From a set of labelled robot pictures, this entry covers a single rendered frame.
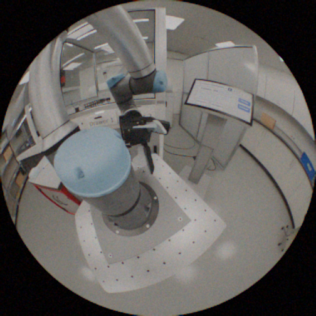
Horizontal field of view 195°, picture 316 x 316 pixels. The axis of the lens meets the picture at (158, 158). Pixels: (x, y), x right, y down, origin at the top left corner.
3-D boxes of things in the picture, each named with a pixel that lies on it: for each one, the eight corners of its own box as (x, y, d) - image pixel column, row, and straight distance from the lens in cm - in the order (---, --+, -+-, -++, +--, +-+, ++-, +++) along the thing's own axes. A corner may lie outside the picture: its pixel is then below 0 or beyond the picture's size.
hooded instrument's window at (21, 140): (36, 144, 134) (24, 107, 136) (16, 157, 306) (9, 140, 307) (83, 110, 207) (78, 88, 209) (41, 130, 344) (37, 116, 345)
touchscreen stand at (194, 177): (199, 205, 122) (255, 120, 60) (168, 187, 123) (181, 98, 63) (210, 178, 152) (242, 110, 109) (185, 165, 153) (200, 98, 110)
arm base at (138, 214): (162, 214, 28) (161, 202, 19) (115, 237, 30) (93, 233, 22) (140, 179, 34) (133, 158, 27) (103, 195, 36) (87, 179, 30)
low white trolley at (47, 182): (111, 224, 118) (57, 188, 61) (71, 216, 155) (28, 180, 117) (117, 182, 139) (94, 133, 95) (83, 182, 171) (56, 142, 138)
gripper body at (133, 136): (124, 151, 28) (119, 128, 37) (151, 146, 30) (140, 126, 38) (123, 129, 23) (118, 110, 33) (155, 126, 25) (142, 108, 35)
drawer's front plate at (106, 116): (117, 123, 82) (115, 110, 80) (88, 128, 96) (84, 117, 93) (118, 122, 84) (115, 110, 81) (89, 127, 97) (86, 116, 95)
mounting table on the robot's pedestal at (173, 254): (211, 230, 47) (227, 225, 38) (119, 283, 50) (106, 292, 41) (155, 167, 56) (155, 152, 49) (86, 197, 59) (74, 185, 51)
